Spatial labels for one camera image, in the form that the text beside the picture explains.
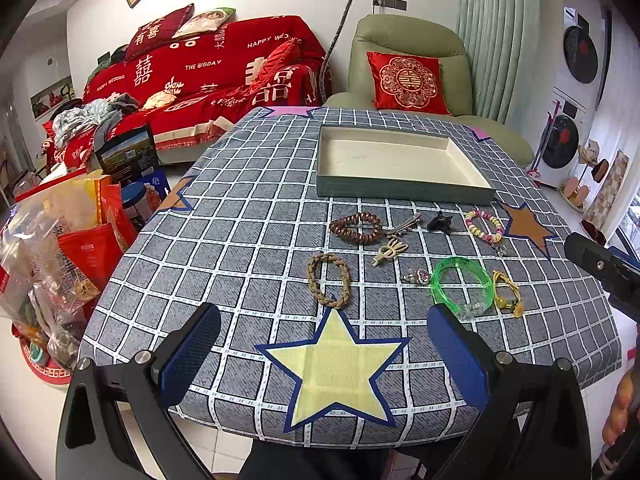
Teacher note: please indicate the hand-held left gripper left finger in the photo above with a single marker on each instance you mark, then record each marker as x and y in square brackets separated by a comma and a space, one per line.
[192, 355]

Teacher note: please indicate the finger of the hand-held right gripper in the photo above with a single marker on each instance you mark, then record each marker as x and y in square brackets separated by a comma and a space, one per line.
[595, 260]

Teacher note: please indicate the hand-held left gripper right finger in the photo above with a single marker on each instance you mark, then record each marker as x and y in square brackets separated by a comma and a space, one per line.
[457, 355]

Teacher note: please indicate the gold bow hair clip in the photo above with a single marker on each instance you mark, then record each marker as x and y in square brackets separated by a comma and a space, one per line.
[392, 249]

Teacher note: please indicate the grey-green jewelry tray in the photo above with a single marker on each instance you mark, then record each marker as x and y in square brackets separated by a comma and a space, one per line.
[380, 155]

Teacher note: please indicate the person's right hand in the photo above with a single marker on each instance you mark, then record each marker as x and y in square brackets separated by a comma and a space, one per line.
[622, 410]

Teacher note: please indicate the patterned panel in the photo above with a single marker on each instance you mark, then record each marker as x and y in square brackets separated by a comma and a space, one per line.
[610, 190]

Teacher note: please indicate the green translucent bangle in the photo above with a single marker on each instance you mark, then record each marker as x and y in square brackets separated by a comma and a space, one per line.
[437, 280]

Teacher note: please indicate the pink gem brooch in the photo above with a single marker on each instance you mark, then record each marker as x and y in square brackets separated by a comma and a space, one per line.
[420, 276]

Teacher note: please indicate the hat stand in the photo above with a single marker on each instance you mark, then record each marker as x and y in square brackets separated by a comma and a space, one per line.
[590, 170]

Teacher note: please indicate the white washing machine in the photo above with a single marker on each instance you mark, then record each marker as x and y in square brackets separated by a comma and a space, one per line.
[560, 140]

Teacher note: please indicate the grey checked star tablecloth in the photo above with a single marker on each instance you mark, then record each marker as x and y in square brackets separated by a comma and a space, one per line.
[250, 240]

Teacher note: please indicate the black claw hair clip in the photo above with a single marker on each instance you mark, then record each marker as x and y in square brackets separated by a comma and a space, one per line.
[440, 222]

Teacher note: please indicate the red mop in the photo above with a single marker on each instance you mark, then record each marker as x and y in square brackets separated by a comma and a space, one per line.
[547, 135]

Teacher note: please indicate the silver hair clip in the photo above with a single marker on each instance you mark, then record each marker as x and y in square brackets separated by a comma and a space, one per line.
[405, 224]

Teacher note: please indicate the red snack bag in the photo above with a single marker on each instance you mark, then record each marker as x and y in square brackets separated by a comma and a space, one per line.
[90, 255]

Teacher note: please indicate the red round basket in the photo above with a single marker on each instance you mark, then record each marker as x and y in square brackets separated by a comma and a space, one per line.
[45, 372]

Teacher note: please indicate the blue lid jar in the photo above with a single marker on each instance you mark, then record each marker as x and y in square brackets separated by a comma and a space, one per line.
[137, 205]

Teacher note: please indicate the blue printed box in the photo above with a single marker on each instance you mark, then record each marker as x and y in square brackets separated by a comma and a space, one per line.
[155, 187]

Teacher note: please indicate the clear plastic bags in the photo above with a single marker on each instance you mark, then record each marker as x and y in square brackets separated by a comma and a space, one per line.
[35, 250]

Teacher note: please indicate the black landscape photo box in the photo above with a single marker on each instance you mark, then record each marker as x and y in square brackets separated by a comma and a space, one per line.
[127, 152]

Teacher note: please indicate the light green curtain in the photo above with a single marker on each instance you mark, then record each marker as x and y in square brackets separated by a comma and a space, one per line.
[492, 35]

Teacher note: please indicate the cream cloth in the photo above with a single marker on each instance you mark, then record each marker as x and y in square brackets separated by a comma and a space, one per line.
[160, 100]

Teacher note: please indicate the red embroidered cushion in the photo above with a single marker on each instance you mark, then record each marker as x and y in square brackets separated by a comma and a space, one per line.
[407, 82]

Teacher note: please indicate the pile of grey clothes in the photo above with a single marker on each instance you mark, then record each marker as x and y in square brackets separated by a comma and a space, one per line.
[85, 117]

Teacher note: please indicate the red printed sofa cover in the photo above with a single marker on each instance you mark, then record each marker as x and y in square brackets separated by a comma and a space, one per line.
[210, 75]

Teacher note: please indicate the green armchair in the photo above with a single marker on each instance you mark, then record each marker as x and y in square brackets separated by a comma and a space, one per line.
[410, 35]

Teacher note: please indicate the red satin pillow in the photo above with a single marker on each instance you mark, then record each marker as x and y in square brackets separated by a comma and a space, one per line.
[272, 72]

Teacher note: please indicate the red pillow with characters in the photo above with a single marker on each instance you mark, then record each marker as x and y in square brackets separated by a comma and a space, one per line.
[155, 32]

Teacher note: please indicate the photo print pillow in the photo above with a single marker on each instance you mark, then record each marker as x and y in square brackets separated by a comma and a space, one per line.
[202, 22]

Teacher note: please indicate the flexible stand pole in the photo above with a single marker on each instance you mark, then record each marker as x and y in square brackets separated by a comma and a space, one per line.
[345, 15]

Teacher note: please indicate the wall picture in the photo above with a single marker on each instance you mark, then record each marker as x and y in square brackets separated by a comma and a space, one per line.
[50, 97]

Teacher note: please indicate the wall switch panel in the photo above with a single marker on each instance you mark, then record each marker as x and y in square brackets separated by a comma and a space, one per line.
[390, 2]

